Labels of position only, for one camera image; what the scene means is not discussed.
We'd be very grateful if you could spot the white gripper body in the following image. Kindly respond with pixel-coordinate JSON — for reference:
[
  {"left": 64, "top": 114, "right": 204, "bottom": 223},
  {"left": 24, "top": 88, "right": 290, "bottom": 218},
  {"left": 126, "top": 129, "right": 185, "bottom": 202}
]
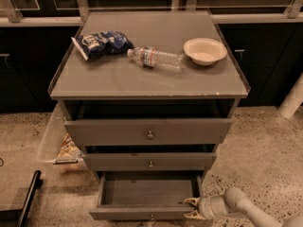
[{"left": 197, "top": 196, "right": 230, "bottom": 219}]

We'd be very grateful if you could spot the grey bottom drawer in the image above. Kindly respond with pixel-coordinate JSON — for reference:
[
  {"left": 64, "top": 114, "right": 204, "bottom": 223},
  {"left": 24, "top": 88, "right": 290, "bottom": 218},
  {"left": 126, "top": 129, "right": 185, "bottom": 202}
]
[{"left": 89, "top": 171, "right": 203, "bottom": 220}]

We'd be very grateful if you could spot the grey drawer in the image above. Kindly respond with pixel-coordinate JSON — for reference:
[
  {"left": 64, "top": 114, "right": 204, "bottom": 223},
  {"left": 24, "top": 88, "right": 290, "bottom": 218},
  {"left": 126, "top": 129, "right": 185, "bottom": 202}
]
[
  {"left": 64, "top": 118, "right": 231, "bottom": 146},
  {"left": 83, "top": 152, "right": 216, "bottom": 171},
  {"left": 89, "top": 171, "right": 203, "bottom": 220}
]

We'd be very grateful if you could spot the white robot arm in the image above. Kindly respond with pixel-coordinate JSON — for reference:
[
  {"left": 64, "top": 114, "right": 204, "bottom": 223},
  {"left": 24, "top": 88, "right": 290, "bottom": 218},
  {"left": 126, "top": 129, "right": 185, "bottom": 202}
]
[{"left": 184, "top": 186, "right": 303, "bottom": 227}]

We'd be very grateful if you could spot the grey middle drawer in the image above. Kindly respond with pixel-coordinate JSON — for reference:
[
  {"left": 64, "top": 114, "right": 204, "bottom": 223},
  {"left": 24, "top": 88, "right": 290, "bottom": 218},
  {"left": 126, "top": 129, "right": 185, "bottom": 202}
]
[{"left": 83, "top": 152, "right": 216, "bottom": 171}]

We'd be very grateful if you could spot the grey drawer cabinet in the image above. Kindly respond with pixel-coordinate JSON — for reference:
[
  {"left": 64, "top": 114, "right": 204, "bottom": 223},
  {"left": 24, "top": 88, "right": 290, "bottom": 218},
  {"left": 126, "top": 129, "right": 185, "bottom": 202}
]
[{"left": 47, "top": 10, "right": 252, "bottom": 191}]

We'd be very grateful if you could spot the grey top drawer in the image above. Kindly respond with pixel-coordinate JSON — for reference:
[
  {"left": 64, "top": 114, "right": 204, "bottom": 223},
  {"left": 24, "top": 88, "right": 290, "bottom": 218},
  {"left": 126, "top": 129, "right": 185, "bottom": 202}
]
[{"left": 64, "top": 118, "right": 231, "bottom": 146}]

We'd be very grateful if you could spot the clear plastic storage bin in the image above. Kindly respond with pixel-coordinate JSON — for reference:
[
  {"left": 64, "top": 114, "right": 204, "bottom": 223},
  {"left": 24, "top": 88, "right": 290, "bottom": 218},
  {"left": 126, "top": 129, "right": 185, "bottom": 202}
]
[{"left": 37, "top": 105, "right": 87, "bottom": 173}]

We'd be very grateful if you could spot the white paper bowl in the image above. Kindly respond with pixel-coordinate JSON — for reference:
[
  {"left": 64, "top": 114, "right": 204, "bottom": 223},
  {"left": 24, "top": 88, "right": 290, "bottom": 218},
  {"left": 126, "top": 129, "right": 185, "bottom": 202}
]
[{"left": 183, "top": 38, "right": 227, "bottom": 66}]

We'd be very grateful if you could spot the clear plastic water bottle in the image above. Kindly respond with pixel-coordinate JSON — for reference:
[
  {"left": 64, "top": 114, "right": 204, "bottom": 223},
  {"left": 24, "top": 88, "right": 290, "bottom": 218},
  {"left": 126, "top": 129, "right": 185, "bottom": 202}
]
[{"left": 127, "top": 46, "right": 183, "bottom": 73}]

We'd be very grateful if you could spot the black metal bar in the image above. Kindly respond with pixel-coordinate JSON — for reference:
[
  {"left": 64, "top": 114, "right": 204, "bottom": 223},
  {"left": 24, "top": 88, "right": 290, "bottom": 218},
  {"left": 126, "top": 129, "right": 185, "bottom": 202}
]
[{"left": 0, "top": 170, "right": 44, "bottom": 227}]

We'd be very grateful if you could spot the blue chip bag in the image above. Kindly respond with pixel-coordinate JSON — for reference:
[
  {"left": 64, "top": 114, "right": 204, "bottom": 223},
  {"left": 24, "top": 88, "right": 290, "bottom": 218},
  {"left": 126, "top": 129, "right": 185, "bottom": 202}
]
[{"left": 71, "top": 30, "right": 134, "bottom": 61}]

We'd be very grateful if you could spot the metal railing shelf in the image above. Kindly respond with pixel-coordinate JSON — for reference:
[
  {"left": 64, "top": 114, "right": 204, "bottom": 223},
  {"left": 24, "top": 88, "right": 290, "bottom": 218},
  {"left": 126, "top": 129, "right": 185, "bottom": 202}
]
[{"left": 0, "top": 0, "right": 303, "bottom": 24}]

